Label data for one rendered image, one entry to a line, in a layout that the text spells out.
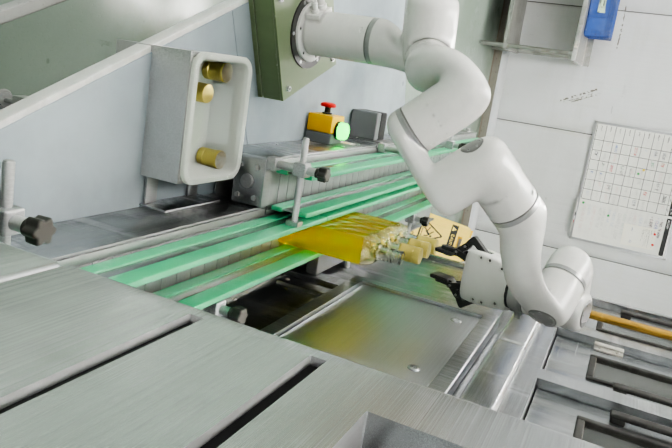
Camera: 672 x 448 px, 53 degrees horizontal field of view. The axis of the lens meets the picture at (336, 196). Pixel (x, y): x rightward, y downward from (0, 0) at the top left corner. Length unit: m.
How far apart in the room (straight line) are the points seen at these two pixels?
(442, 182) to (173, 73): 0.47
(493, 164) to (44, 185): 0.65
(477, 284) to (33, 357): 1.08
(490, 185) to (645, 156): 6.08
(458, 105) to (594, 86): 6.06
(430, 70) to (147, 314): 0.84
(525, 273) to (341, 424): 0.86
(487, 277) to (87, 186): 0.72
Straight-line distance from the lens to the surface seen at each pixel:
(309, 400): 0.26
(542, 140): 7.14
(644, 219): 7.14
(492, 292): 1.28
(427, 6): 1.21
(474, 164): 1.02
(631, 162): 7.08
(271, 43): 1.40
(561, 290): 1.14
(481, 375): 1.21
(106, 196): 1.14
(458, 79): 1.06
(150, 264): 0.97
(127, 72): 1.13
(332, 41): 1.41
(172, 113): 1.14
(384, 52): 1.36
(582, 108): 7.10
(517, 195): 1.05
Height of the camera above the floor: 1.50
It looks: 23 degrees down
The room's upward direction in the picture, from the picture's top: 103 degrees clockwise
